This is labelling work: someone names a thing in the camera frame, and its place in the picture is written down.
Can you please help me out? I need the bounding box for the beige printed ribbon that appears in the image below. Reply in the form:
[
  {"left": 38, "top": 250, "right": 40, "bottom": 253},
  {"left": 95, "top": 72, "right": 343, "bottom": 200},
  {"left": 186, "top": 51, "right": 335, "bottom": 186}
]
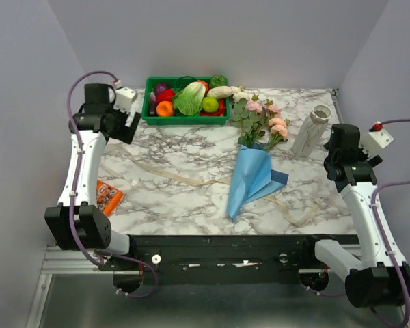
[{"left": 100, "top": 145, "right": 328, "bottom": 235}]

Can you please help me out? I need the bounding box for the pink artificial flower bouquet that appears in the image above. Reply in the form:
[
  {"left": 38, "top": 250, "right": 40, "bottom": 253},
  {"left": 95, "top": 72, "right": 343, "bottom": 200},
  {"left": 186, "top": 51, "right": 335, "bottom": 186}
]
[{"left": 231, "top": 94, "right": 290, "bottom": 152}]

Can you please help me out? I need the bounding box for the blue wrapping paper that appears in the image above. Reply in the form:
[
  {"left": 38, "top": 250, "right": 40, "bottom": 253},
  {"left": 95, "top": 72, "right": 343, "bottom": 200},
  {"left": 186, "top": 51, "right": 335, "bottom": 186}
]
[{"left": 226, "top": 145, "right": 288, "bottom": 221}]

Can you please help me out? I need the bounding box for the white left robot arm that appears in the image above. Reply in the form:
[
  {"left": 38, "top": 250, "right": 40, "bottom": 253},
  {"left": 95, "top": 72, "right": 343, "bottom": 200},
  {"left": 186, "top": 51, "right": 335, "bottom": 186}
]
[{"left": 44, "top": 83, "right": 141, "bottom": 270}]

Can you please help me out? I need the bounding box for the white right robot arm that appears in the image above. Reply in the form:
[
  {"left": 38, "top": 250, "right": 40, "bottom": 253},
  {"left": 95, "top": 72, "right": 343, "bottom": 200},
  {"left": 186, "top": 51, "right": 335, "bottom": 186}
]
[{"left": 300, "top": 123, "right": 410, "bottom": 308}]

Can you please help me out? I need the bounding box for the white ribbed vase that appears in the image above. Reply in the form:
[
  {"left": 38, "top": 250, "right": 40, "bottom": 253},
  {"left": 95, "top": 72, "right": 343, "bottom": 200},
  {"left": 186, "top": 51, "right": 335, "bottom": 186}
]
[{"left": 292, "top": 105, "right": 331, "bottom": 157}]

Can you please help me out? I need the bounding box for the purple toy eggplant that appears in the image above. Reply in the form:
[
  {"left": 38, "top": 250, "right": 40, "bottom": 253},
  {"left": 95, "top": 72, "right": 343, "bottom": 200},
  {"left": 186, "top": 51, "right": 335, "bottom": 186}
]
[{"left": 148, "top": 92, "right": 157, "bottom": 116}]

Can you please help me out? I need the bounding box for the orange toy fruit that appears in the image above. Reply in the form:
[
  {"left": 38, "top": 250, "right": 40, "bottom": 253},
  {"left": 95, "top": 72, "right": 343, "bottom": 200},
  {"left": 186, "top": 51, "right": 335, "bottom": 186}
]
[{"left": 156, "top": 101, "right": 175, "bottom": 117}]

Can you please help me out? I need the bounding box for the red toy pepper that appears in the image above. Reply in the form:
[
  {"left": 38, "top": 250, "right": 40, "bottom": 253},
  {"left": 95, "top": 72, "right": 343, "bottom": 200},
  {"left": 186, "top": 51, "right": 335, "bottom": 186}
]
[{"left": 156, "top": 89, "right": 176, "bottom": 104}]

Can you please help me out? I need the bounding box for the purple toy onion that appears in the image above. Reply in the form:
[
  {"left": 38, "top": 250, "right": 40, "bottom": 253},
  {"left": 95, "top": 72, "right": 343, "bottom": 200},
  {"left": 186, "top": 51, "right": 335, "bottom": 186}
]
[{"left": 154, "top": 83, "right": 171, "bottom": 96}]

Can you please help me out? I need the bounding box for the green plastic basket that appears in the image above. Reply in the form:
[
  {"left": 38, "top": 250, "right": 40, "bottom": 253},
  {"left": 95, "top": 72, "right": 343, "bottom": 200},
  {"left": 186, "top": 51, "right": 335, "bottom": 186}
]
[{"left": 141, "top": 76, "right": 230, "bottom": 126}]

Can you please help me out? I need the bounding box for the green toy cabbage leaf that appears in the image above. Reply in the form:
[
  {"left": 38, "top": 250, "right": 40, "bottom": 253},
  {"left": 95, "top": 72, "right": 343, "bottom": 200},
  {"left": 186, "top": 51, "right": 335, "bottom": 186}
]
[{"left": 172, "top": 81, "right": 206, "bottom": 116}]

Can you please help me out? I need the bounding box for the green toy lime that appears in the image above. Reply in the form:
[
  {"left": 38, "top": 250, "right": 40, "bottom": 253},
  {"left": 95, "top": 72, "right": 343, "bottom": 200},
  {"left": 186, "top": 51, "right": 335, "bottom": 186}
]
[{"left": 202, "top": 96, "right": 219, "bottom": 113}]

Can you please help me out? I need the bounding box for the orange toy carrot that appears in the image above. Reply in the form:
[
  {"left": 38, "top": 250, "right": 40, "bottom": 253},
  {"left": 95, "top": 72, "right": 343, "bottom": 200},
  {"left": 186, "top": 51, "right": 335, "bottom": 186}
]
[{"left": 197, "top": 79, "right": 209, "bottom": 93}]

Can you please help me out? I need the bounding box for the orange snack box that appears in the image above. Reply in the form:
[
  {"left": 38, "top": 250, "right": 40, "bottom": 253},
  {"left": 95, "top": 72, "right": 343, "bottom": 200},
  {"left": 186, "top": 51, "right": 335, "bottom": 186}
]
[{"left": 96, "top": 180, "right": 124, "bottom": 217}]

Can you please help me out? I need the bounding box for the red toy chili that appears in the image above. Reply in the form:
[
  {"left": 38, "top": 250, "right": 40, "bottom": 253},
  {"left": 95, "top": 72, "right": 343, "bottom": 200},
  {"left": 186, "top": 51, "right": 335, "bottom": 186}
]
[{"left": 200, "top": 99, "right": 226, "bottom": 117}]

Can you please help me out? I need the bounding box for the beige toy potato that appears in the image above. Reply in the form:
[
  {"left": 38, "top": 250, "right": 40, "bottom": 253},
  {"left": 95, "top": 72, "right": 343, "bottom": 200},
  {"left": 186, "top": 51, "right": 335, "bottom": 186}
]
[{"left": 207, "top": 85, "right": 233, "bottom": 100}]

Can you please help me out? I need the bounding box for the green toy bell pepper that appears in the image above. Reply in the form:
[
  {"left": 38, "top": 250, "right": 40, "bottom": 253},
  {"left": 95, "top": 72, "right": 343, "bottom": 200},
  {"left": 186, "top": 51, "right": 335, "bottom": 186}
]
[{"left": 208, "top": 75, "right": 228, "bottom": 89}]

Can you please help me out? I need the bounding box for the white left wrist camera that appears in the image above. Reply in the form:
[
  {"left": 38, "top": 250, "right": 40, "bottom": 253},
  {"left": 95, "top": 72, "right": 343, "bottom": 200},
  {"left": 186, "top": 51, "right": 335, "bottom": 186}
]
[{"left": 113, "top": 87, "right": 137, "bottom": 113}]

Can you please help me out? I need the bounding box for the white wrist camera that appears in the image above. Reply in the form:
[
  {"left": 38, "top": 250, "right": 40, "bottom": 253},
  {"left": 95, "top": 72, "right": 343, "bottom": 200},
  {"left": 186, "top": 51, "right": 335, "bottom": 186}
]
[
  {"left": 359, "top": 128, "right": 394, "bottom": 157},
  {"left": 113, "top": 87, "right": 137, "bottom": 113}
]

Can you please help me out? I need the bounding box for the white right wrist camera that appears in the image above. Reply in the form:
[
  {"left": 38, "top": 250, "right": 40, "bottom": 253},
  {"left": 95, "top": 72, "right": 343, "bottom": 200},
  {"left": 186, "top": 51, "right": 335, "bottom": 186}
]
[{"left": 359, "top": 128, "right": 394, "bottom": 157}]

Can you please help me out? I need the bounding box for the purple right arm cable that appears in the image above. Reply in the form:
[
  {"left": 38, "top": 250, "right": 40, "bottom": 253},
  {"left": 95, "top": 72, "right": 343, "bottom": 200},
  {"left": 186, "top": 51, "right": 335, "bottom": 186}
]
[{"left": 305, "top": 118, "right": 410, "bottom": 325}]

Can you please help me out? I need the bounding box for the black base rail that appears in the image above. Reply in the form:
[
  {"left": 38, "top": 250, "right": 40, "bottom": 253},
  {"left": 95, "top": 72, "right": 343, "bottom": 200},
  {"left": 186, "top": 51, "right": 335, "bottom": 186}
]
[{"left": 56, "top": 234, "right": 359, "bottom": 285}]

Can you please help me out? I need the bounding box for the aluminium frame rail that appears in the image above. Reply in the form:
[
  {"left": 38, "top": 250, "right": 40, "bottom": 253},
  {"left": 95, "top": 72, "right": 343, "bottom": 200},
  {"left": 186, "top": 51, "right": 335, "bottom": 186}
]
[{"left": 40, "top": 245, "right": 113, "bottom": 274}]

